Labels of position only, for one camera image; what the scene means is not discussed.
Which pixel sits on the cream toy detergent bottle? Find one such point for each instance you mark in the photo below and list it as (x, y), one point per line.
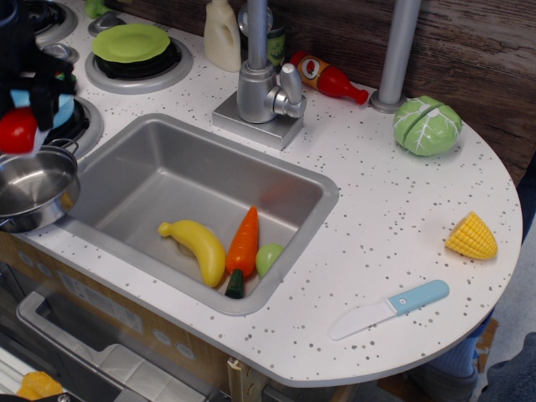
(222, 36)

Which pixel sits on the back right stove burner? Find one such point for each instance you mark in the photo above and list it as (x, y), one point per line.
(144, 77)

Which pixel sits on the yellow object at bottom left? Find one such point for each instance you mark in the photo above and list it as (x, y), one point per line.
(38, 385)

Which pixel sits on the red and white toy sushi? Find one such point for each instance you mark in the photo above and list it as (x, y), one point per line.
(20, 133)

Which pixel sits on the light green toy lime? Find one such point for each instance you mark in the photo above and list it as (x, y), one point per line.
(266, 257)

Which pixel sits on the green toy cabbage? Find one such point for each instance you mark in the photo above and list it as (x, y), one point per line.
(426, 127)

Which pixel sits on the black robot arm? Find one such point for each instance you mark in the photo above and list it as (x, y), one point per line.
(15, 25)

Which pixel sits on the light blue toy bowl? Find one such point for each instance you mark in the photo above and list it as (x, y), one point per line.
(66, 105)

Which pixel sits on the back left stove burner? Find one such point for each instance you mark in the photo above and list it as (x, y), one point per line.
(51, 21)

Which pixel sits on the silver stove knob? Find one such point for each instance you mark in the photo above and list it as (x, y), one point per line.
(102, 23)
(61, 53)

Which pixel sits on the yellow toy banana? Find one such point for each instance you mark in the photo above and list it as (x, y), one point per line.
(204, 245)

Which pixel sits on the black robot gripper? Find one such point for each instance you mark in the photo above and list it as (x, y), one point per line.
(27, 68)

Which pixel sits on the grey oven door handle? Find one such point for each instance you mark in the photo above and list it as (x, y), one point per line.
(108, 364)

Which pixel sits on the light green toy plate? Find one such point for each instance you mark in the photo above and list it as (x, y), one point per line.
(130, 43)

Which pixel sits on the silver stove knob rear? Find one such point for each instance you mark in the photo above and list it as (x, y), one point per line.
(102, 23)

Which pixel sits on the silver toy sink basin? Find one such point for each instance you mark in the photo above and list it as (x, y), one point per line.
(158, 169)

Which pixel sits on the yellow toy corn piece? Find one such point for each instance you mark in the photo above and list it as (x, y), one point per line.
(472, 238)

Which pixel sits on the small stainless steel pan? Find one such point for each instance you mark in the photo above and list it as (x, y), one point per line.
(38, 191)

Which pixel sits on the red toy ketchup bottle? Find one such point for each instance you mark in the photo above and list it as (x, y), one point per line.
(326, 78)

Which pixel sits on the front left stove burner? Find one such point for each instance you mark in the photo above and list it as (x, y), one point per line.
(81, 132)

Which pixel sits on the blue handled white toy knife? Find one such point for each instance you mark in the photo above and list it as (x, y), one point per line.
(359, 318)

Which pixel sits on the green toy can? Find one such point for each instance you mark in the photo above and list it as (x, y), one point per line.
(276, 41)

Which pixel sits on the stove burner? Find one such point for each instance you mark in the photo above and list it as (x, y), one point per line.
(144, 77)
(51, 21)
(81, 132)

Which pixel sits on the silver toy faucet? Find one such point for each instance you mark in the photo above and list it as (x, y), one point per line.
(268, 106)

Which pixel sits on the grey vertical support pole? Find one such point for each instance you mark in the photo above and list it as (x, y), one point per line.
(389, 96)

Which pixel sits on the green toy vegetable at back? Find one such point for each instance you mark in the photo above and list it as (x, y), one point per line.
(95, 8)

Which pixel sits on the orange toy carrot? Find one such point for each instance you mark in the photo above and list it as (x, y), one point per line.
(240, 260)

